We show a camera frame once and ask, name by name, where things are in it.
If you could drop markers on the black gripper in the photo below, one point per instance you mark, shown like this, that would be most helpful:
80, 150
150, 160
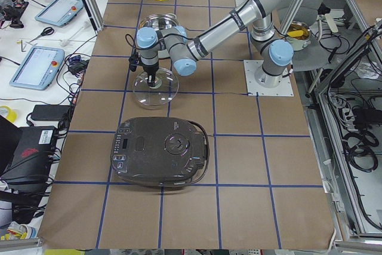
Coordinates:
150, 71

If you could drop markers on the glass pot lid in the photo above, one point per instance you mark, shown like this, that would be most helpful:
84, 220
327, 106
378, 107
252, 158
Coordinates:
162, 91

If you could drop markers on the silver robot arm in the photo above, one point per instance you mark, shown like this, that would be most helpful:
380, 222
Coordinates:
185, 52

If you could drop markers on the pale green electric pot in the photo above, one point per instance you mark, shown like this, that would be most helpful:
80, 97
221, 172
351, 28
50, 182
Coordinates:
161, 22

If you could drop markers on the dark brown rice cooker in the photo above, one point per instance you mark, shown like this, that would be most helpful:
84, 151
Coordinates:
160, 152

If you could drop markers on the upper blue teach pendant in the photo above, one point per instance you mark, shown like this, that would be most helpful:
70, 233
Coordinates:
60, 12

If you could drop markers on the blue teach pendant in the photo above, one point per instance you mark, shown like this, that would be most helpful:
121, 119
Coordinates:
60, 12
38, 68

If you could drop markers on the lower blue teach pendant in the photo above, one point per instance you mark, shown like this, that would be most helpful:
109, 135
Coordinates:
38, 68

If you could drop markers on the black power adapter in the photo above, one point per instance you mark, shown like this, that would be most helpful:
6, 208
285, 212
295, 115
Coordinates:
49, 112

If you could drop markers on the yellow tape roll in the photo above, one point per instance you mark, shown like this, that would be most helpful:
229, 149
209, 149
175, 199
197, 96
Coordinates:
8, 113

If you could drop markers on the black red computer box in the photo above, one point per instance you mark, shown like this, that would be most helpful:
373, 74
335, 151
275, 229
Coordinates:
26, 154

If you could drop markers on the steel bowl with yellow item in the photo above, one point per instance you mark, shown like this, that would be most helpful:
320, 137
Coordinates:
298, 35

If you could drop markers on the grey chair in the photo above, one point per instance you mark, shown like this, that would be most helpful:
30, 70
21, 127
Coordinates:
308, 55

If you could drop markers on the black handled scissors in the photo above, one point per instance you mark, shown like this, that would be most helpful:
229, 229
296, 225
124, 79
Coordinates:
45, 32

